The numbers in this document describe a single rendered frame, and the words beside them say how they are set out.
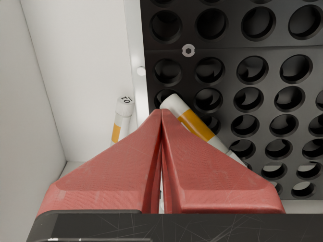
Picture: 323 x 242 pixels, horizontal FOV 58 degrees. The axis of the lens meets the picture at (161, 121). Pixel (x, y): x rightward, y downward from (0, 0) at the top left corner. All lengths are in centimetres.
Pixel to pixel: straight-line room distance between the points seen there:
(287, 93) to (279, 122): 2
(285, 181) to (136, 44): 11
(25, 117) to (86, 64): 5
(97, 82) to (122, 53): 3
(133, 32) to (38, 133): 9
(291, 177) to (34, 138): 16
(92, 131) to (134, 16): 10
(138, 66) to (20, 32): 7
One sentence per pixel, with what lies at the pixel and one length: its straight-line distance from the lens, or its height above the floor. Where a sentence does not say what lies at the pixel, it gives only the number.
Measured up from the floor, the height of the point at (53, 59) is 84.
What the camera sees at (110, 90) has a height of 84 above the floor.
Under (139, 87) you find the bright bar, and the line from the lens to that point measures 19.
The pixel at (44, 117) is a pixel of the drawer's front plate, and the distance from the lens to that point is 22.
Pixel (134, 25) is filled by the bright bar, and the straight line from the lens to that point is 18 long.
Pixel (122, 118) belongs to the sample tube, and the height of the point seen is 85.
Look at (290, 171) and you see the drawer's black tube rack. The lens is 17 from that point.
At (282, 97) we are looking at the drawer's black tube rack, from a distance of 18.
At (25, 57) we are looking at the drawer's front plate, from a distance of 20.
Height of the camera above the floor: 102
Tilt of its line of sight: 57 degrees down
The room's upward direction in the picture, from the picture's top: 175 degrees counter-clockwise
